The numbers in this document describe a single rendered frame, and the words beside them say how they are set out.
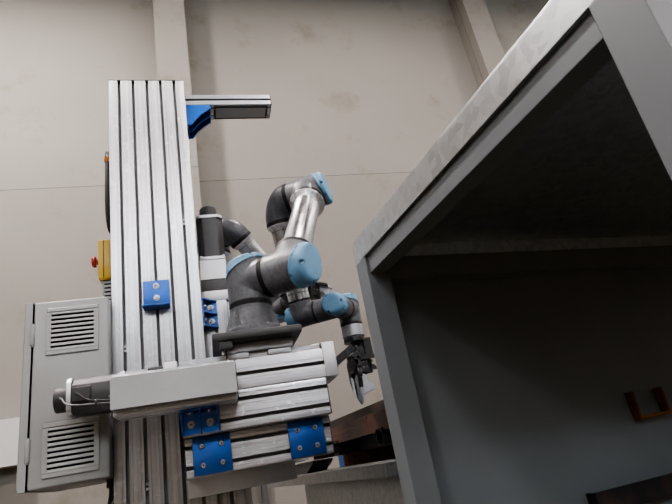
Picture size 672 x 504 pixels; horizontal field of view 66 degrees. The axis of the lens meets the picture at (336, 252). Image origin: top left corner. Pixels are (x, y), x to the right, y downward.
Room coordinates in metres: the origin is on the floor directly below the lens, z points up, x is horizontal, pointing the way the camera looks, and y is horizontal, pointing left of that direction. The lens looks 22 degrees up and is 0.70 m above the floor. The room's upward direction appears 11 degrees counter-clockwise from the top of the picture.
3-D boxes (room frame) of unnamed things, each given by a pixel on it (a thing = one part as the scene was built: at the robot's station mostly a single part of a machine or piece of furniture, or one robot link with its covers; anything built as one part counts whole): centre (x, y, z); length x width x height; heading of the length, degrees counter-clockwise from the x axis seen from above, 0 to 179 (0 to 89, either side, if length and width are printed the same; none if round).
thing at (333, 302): (1.64, 0.04, 1.17); 0.11 x 0.11 x 0.08; 72
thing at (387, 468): (1.88, 0.14, 0.66); 1.30 x 0.20 x 0.03; 22
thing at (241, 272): (1.36, 0.25, 1.20); 0.13 x 0.12 x 0.14; 72
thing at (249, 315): (1.36, 0.26, 1.09); 0.15 x 0.15 x 0.10
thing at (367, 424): (1.74, -0.05, 0.80); 1.62 x 0.04 x 0.06; 22
